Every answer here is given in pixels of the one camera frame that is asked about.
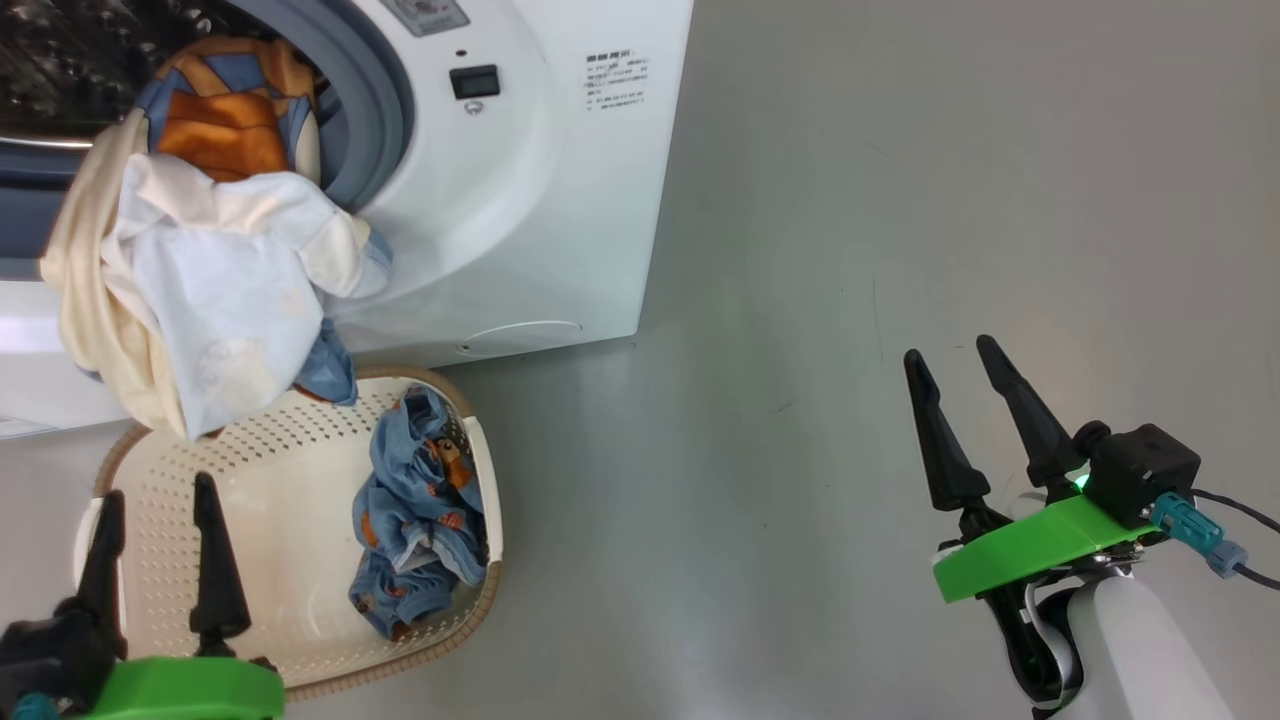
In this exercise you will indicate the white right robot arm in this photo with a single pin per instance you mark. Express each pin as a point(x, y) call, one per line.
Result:
point(1140, 660)

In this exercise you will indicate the orange blue cream cartoon garment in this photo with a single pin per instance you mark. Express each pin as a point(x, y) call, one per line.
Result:
point(220, 280)

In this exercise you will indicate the white front-load washing machine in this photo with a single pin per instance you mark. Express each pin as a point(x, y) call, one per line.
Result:
point(560, 220)

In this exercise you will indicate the grey label sticker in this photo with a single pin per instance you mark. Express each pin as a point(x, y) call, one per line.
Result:
point(425, 14)

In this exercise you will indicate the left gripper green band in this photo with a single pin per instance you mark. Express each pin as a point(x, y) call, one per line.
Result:
point(190, 692)

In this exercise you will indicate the round white filter cover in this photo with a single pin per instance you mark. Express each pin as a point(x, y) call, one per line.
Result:
point(525, 335)

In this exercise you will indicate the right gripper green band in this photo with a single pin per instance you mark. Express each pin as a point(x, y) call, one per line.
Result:
point(1030, 548)

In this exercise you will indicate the teal camera connector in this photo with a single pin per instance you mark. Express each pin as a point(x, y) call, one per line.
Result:
point(32, 708)
point(1195, 530)

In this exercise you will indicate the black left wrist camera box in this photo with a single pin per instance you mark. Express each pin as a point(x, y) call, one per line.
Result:
point(50, 650)

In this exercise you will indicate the blue bear print garment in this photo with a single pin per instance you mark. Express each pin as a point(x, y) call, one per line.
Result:
point(420, 520)

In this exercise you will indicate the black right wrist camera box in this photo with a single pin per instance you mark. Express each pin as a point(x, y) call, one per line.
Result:
point(1140, 475)

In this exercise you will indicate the teal left camera connector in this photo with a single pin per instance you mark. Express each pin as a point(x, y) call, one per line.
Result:
point(32, 708)

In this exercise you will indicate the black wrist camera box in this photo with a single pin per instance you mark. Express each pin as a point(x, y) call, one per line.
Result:
point(1140, 475)
point(50, 650)

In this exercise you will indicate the teal right camera connector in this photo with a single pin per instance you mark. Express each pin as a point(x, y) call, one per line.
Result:
point(1195, 530)

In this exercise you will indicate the cream perforated laundry basket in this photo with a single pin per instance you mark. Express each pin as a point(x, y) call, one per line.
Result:
point(280, 560)

